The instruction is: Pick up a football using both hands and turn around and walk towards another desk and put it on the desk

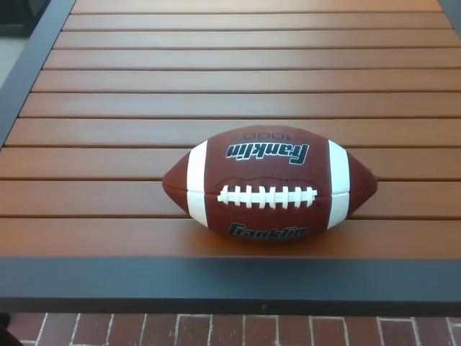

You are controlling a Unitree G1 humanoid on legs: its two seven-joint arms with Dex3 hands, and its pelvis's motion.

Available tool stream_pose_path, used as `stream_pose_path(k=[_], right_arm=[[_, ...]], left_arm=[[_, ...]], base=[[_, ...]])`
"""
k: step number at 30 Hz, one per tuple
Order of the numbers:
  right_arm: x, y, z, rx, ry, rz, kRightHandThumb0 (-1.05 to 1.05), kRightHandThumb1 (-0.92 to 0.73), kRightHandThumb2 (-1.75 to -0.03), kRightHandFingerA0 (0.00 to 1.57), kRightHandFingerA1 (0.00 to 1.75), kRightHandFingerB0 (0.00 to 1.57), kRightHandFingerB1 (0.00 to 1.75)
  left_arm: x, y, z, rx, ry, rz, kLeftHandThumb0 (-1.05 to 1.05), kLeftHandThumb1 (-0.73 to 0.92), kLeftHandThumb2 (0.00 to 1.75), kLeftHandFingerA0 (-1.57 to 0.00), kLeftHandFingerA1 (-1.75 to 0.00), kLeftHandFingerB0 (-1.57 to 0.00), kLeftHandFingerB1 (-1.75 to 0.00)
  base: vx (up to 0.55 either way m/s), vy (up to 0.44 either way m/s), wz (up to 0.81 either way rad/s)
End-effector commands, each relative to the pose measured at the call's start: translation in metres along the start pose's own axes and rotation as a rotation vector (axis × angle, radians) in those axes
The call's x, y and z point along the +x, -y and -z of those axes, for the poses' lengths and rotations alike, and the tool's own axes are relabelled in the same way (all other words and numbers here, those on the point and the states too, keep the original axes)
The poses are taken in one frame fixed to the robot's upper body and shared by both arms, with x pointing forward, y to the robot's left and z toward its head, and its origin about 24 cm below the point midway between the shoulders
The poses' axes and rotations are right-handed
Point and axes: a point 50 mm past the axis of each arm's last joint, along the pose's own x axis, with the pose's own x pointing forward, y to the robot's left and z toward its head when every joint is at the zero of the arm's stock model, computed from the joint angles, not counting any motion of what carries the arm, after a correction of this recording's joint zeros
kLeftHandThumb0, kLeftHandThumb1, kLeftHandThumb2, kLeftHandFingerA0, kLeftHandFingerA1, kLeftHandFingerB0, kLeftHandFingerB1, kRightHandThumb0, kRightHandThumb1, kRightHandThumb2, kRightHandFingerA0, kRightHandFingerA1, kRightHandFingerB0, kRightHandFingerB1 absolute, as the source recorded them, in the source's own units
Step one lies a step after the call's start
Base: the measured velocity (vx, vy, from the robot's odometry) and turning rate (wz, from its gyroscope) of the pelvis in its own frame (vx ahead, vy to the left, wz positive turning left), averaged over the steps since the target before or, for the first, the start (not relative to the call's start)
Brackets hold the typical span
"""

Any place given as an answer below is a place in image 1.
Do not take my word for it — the brown Franklin leather football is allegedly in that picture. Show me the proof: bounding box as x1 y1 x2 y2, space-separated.
161 125 379 245

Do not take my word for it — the wooden slat table black frame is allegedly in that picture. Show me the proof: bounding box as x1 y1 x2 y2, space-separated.
0 0 461 315

